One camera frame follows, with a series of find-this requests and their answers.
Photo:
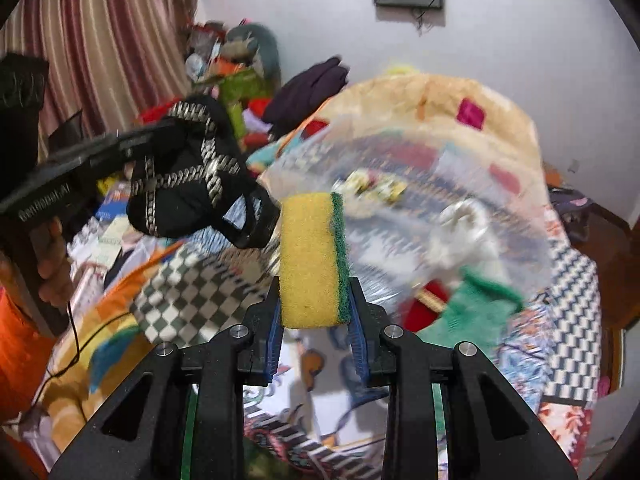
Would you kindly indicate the dark purple garment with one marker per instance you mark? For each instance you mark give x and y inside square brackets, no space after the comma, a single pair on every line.
[307,92]

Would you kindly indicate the person's left forearm orange sleeve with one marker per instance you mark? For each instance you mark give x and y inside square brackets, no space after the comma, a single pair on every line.
[17,350]

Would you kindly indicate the yellow and green sponge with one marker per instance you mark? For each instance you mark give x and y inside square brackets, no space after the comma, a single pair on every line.
[311,260]

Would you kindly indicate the zigzag patterned cloth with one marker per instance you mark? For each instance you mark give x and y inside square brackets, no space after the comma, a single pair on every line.
[575,325]

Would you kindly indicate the black and white checkered cloth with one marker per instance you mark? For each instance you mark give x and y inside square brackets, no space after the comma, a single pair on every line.
[192,292]

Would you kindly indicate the red cloth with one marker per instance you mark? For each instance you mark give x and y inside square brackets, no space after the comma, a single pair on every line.
[422,312]

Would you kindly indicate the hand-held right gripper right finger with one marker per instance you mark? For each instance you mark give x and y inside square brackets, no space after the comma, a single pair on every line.
[356,347]

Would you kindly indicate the black cloth with silver trim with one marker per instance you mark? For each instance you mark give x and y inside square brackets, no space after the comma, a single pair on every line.
[187,180]

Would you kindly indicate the pile of colourful clothes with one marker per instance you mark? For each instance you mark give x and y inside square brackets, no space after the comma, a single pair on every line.
[225,75]

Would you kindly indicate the green knitted sock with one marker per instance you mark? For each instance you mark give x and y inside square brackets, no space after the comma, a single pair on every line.
[470,312]

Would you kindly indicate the striped curtain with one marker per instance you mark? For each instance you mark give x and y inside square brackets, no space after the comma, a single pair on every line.
[100,35]

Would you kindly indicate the person's left hand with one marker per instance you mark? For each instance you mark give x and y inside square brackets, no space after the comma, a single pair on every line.
[54,265]

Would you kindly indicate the clear plastic bag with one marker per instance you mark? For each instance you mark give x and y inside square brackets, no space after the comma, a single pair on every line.
[425,195]

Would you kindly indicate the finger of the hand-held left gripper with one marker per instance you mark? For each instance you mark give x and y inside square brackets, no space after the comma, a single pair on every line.
[150,142]
[255,220]

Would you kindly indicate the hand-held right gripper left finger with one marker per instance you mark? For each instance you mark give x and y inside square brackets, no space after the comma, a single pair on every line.
[271,345]

